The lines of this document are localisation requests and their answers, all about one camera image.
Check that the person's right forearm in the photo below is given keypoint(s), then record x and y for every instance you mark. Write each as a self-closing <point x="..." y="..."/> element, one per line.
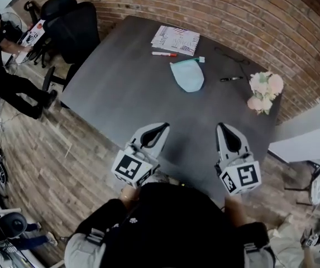
<point x="235" y="211"/>

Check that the person's left forearm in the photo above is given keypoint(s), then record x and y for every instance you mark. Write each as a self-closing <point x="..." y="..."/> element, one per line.
<point x="130" y="195"/>

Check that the person's black top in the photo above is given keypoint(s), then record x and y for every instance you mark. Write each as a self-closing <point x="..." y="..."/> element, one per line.
<point x="176" y="227"/>

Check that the black marker pen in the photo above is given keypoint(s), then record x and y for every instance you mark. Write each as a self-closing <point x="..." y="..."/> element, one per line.
<point x="231" y="79"/>

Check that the black office chair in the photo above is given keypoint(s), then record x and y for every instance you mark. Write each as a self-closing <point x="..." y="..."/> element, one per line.
<point x="73" y="35"/>

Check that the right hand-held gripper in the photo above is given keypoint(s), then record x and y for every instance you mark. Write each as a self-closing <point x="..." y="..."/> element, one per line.
<point x="243" y="174"/>

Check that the black standing fan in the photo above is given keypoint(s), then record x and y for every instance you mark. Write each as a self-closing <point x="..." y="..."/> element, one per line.
<point x="13" y="19"/>

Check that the black wicker patio chair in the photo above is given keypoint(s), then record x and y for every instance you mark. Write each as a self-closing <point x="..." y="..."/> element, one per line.
<point x="319" y="181"/>

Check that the printed white booklet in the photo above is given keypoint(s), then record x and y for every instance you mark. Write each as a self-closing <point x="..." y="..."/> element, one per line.
<point x="176" y="39"/>

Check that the white desk with stickers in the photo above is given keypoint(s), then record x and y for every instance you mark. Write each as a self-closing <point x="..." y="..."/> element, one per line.
<point x="32" y="38"/>

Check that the white marker with red cap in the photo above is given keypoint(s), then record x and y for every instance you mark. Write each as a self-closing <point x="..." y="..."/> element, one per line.
<point x="162" y="53"/>

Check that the light blue zip pouch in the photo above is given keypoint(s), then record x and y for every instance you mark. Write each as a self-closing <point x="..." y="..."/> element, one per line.
<point x="187" y="75"/>

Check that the grey round pod device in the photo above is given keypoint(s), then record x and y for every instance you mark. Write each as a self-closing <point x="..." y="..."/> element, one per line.
<point x="13" y="225"/>

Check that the white and pink flower bouquet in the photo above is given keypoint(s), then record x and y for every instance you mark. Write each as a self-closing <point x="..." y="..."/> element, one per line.
<point x="265" y="91"/>

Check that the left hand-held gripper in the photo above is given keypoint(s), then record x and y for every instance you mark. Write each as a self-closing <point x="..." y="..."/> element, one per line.
<point x="130" y="167"/>

